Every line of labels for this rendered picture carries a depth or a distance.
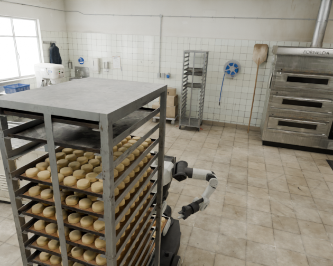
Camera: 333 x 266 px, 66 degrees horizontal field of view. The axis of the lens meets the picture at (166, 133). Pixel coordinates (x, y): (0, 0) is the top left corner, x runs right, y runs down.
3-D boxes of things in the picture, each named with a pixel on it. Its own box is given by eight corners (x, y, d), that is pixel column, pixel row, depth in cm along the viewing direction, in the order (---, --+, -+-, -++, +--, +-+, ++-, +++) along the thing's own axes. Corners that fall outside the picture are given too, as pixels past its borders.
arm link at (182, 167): (192, 169, 230) (176, 167, 231) (193, 163, 224) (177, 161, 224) (191, 180, 223) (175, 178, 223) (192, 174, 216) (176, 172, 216)
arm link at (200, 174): (218, 169, 227) (192, 165, 228) (220, 174, 215) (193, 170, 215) (215, 181, 230) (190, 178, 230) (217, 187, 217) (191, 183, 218)
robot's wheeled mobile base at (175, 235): (145, 221, 302) (145, 197, 290) (187, 232, 288) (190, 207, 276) (119, 264, 244) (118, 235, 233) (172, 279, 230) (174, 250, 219)
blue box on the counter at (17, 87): (16, 94, 511) (15, 87, 506) (3, 93, 517) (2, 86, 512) (31, 91, 547) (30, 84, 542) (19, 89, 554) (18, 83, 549)
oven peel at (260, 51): (241, 132, 621) (254, 43, 575) (241, 132, 625) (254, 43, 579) (253, 133, 613) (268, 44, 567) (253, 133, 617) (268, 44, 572)
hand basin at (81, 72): (101, 97, 739) (100, 58, 702) (94, 100, 705) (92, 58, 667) (72, 94, 765) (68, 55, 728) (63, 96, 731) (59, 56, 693)
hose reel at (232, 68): (236, 106, 636) (242, 60, 598) (235, 107, 621) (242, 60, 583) (219, 104, 647) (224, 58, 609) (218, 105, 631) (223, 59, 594)
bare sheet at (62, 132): (94, 103, 153) (93, 101, 153) (157, 111, 142) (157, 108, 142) (8, 136, 99) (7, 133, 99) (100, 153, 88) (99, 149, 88)
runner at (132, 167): (155, 140, 152) (155, 135, 151) (159, 140, 151) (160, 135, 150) (96, 199, 94) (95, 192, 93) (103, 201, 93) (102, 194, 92)
